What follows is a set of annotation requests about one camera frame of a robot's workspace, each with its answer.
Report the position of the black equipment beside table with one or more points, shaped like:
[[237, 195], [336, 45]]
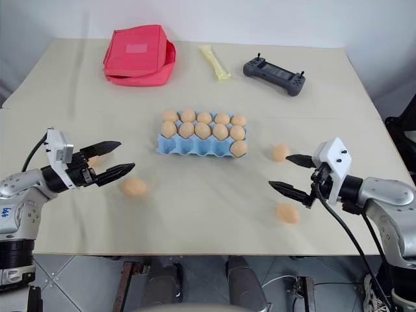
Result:
[[404, 130]]

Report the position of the black bracket on floor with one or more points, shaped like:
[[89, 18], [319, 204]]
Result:
[[34, 299]]

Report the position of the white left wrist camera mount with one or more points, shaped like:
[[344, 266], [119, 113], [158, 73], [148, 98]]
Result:
[[58, 169]]

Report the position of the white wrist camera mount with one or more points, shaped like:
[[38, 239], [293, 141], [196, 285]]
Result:
[[58, 169], [334, 156]]

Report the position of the grey remote controller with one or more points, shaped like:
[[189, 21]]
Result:
[[276, 74]]

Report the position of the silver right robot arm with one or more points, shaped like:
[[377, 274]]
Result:
[[386, 198]]

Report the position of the white laced sneaker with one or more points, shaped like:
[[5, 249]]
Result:
[[373, 294]]

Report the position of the rusty metal table leg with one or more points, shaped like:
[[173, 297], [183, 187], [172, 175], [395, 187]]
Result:
[[307, 294], [130, 286]]

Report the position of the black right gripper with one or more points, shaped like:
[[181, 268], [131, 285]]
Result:
[[321, 183]]

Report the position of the blue egg tray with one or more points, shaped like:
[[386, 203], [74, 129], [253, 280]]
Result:
[[195, 149]]

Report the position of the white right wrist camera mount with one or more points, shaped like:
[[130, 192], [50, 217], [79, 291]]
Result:
[[334, 156]]

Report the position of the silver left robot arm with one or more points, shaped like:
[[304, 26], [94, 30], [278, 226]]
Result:
[[19, 195]]

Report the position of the yellow plastic packet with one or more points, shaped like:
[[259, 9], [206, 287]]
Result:
[[214, 63]]

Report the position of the brown egg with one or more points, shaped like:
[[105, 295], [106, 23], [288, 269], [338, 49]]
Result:
[[134, 187], [239, 149], [239, 119], [188, 115], [94, 161], [186, 130], [204, 117], [280, 152], [170, 115], [202, 130], [220, 131], [169, 129], [222, 118], [237, 132], [288, 213]]

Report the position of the red fabric bag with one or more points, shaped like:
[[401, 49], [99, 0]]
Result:
[[136, 58]]

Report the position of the dark rounded shape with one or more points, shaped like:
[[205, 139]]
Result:
[[165, 279], [245, 286]]

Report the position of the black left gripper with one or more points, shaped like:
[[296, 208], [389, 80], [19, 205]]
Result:
[[80, 170]]

